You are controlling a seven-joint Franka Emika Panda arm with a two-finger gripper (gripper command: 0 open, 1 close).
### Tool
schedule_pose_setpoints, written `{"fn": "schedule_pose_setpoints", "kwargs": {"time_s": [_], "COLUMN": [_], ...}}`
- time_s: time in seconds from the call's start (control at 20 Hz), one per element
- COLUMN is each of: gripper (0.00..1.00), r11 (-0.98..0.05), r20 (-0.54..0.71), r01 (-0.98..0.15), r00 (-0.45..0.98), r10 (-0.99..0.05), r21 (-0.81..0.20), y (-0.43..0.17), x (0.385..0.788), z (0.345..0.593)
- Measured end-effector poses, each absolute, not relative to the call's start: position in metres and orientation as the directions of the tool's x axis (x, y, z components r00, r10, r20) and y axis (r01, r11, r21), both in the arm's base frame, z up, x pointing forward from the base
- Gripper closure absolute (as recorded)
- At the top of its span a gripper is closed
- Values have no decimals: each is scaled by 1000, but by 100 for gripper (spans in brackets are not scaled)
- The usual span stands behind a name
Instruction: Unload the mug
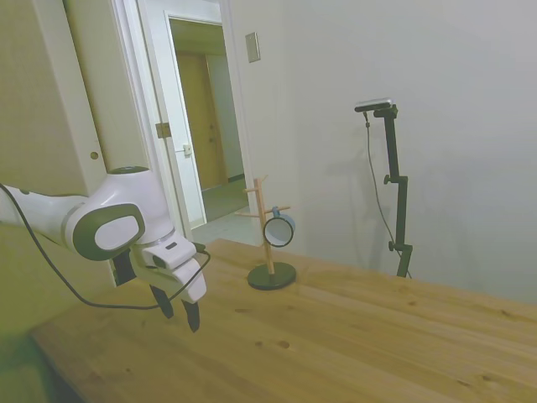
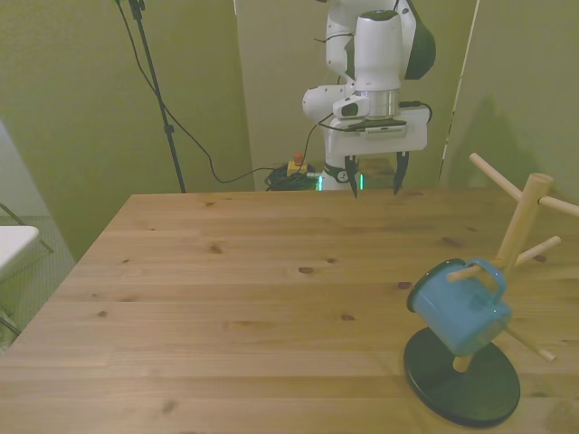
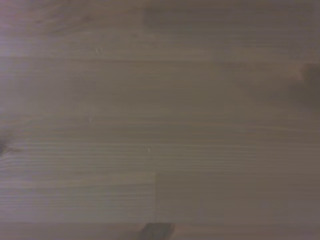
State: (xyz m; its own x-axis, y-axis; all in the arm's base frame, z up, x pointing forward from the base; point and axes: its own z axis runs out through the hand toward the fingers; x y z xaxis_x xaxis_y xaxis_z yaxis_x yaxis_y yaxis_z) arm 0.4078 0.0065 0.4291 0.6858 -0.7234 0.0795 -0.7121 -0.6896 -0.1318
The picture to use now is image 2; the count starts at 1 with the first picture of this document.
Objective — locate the blue enamel mug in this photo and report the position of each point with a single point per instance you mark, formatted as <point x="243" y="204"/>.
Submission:
<point x="452" y="316"/>

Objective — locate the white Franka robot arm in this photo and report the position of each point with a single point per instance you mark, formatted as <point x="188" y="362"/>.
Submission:
<point x="377" y="54"/>

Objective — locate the black tripod stand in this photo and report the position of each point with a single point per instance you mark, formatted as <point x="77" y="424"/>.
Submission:
<point x="156" y="90"/>

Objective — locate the white plastic table top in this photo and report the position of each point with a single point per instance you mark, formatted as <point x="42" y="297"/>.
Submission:
<point x="13" y="244"/>

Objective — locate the small wooden side table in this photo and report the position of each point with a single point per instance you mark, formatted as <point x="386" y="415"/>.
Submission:
<point x="377" y="169"/>

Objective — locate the yellow emergency stop button box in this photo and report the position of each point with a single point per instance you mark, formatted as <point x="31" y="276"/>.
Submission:
<point x="296" y="166"/>

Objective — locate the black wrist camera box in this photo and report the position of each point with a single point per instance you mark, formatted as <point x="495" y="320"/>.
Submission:
<point x="384" y="129"/>

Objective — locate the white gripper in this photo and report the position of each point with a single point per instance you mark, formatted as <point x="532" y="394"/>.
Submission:
<point x="416" y="135"/>

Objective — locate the wooden mug tree black base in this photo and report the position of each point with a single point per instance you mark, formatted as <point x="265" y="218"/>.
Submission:
<point x="475" y="398"/>

